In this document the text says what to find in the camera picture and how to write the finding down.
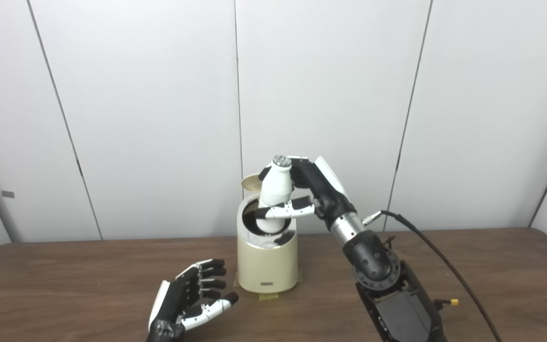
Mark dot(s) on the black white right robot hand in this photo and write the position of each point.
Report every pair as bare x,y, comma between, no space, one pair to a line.
325,190

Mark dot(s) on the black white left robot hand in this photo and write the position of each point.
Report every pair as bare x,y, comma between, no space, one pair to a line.
178,297

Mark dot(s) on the small white plastic bottle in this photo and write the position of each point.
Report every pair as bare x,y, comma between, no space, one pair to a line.
276,187

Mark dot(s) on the round cream bin lid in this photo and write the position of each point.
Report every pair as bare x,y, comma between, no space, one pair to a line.
249,183

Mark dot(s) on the cream-colored cylindrical bin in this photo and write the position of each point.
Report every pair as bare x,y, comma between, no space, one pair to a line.
266,261

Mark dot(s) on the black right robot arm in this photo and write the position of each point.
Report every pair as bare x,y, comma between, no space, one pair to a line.
387,285

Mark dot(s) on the small grey wall label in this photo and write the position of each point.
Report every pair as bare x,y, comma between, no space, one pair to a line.
8,194

